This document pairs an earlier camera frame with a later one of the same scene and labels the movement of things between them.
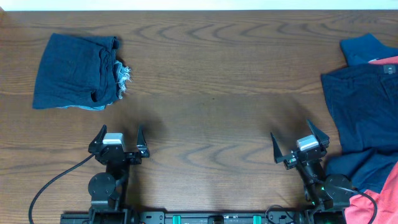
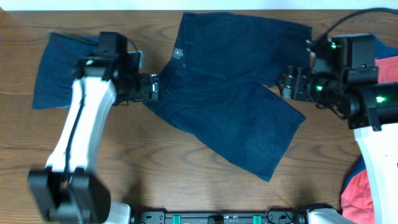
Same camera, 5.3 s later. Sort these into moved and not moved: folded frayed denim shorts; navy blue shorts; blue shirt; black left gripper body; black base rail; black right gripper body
Moved: black right gripper body; blue shirt; navy blue shorts; black left gripper body
Not moved: black base rail; folded frayed denim shorts
